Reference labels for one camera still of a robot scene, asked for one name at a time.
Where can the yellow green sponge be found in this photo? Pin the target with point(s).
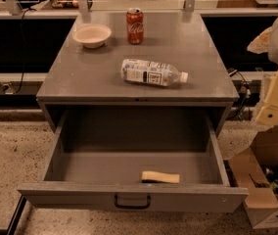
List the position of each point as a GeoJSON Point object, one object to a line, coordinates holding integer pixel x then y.
{"type": "Point", "coordinates": [155, 176]}

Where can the open grey top drawer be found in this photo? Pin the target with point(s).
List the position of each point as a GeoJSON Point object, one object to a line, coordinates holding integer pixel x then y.
{"type": "Point", "coordinates": [101, 151]}

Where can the open cardboard box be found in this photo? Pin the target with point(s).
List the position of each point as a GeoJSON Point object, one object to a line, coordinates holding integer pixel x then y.
{"type": "Point", "coordinates": [256, 168]}

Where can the clear plastic water bottle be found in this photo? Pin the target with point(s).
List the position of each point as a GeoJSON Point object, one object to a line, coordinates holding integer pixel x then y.
{"type": "Point", "coordinates": [151, 73]}

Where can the red cola can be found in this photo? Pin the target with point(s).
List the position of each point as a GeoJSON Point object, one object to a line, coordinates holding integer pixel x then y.
{"type": "Point", "coordinates": [134, 25]}

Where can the white paper bowl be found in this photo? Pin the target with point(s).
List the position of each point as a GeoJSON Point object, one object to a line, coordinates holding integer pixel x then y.
{"type": "Point", "coordinates": [92, 35]}

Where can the grey metal cabinet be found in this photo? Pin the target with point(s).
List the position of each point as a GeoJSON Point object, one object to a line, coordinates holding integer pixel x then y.
{"type": "Point", "coordinates": [81, 76]}

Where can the black drawer handle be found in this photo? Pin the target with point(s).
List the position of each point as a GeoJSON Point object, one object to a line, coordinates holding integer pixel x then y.
{"type": "Point", "coordinates": [132, 203]}

